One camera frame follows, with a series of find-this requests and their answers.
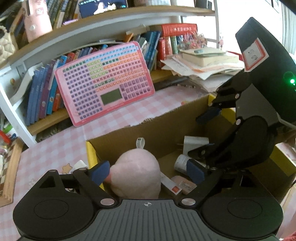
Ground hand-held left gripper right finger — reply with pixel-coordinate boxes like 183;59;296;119
178;159;258;207

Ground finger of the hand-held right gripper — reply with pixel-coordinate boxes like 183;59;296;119
196;70;252;125
187;119;246;170

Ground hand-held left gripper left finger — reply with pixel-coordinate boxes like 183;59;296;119
38;160;117;207

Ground white plastic bottle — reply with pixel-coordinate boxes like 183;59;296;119
174;154;193;174

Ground pink plush toy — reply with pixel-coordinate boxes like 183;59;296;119
105;137;162;200

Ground brown cardboard box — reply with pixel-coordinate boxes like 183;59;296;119
85;93;296;205

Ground pink flat packet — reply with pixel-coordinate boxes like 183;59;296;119
171;175;197;195

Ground white power adapter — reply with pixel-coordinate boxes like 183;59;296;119
182;135;210;155

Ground red and white card packet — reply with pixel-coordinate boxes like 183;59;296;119
160;172;182;194

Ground messy stack of papers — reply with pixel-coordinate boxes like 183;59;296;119
160;47;246;92

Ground thick pale paperback book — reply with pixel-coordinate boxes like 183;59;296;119
179;47;240;68

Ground colourful paper ornament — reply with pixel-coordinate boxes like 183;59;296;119
182;32;209;49

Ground row of leaning books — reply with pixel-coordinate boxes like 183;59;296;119
135;31;163;71

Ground red thick books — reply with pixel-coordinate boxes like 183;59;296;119
157;23;198;62

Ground pink toy keyboard tablet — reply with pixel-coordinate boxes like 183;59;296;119
55;41;155;127

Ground row of blue books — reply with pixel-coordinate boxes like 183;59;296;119
25;46;93;126

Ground white wooden bookshelf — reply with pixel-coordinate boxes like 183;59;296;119
0;0;220;149

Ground blue printed box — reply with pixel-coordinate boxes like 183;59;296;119
78;0;129;18

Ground cream quilted bag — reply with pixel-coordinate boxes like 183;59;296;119
0;25;16;65

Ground pink pencil case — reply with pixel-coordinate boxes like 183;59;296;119
23;0;53;43

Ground row of tall shelf books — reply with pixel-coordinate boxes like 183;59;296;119
46;0;80;30

